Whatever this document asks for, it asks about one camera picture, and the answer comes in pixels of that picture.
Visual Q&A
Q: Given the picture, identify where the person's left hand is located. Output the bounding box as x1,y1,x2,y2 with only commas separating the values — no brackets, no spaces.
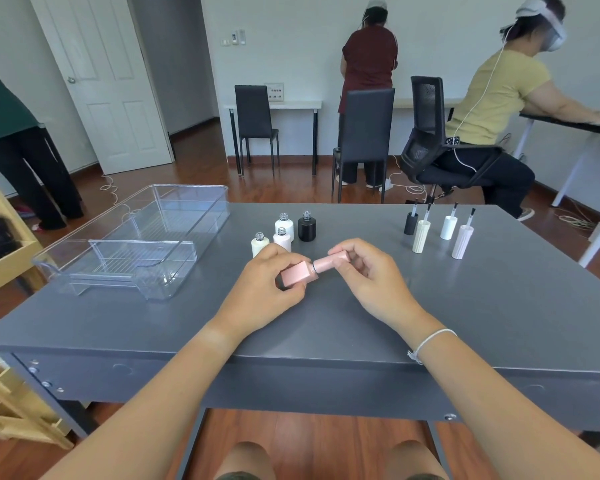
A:
212,242,313,345

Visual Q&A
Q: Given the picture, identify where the white nail polish bottle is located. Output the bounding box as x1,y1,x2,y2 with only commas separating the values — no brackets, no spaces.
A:
274,212,295,241

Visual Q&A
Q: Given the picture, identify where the person's leg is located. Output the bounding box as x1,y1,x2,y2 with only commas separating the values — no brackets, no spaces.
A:
215,441,279,480
382,439,451,480

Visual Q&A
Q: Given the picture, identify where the pink square nail polish bottle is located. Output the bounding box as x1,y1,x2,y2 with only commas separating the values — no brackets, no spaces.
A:
279,261,321,289

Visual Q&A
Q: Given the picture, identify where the clear plastic divider insert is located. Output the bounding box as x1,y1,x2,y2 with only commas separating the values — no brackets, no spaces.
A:
69,238,199,301

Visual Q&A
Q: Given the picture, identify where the person's left forearm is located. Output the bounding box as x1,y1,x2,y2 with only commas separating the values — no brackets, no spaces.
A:
39,319,253,480

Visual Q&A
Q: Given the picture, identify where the white string bracelet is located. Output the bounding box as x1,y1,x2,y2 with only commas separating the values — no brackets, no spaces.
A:
406,328,459,367

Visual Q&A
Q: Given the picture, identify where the white brush cap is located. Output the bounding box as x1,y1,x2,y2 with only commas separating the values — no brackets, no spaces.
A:
439,202,460,241

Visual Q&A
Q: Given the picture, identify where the grey table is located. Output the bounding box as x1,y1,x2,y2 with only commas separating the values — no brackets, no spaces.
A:
0,202,600,480

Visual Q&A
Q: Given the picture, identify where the white desk with black legs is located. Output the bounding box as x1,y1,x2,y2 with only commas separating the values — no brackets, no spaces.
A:
223,99,323,177

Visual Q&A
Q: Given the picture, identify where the light wooden rack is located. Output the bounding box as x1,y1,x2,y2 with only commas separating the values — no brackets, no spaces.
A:
0,183,76,451

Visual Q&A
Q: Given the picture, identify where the black mesh office chair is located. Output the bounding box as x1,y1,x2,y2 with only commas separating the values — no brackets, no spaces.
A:
399,75,505,205

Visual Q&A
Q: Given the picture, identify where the black dining chair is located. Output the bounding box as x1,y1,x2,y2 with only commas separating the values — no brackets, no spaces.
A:
331,88,396,205
234,84,281,178

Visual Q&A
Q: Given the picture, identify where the person's left leg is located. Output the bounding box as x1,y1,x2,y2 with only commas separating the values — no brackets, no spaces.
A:
215,441,279,480

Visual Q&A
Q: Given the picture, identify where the wooden desk with black legs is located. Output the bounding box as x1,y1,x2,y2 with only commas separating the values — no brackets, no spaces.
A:
393,97,466,109

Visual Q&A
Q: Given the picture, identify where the lilac ribbed brush cap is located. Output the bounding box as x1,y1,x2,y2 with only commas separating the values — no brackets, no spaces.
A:
451,208,477,261

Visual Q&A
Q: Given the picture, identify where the white panelled door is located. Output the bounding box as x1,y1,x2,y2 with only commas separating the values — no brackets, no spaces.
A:
28,0,175,175

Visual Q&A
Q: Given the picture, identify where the black brush cap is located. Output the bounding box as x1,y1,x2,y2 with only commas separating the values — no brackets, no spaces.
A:
403,198,420,236

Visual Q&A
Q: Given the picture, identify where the black nail polish bottle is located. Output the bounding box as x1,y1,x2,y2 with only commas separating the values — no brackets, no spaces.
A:
297,210,317,243

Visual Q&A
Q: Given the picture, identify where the cream ribbed brush cap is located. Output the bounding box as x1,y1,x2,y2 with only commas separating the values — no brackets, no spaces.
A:
411,203,433,255

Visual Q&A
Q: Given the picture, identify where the clear plastic organizer tray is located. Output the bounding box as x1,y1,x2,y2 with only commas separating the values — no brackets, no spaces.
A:
31,183,231,302

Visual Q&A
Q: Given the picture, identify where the person's right forearm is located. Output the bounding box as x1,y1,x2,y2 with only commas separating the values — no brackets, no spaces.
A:
407,317,600,480

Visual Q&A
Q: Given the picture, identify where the person's right leg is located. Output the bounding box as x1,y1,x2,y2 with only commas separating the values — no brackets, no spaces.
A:
382,439,451,480

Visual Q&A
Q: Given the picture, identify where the black-topped desk with white legs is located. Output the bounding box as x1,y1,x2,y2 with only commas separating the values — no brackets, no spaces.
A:
519,109,600,268

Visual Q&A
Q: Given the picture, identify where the pink square brush cap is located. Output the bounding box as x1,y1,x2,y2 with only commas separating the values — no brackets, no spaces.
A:
312,248,351,275

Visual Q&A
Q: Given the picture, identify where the person's right hand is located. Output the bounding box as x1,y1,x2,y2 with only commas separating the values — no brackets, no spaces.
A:
327,238,433,341

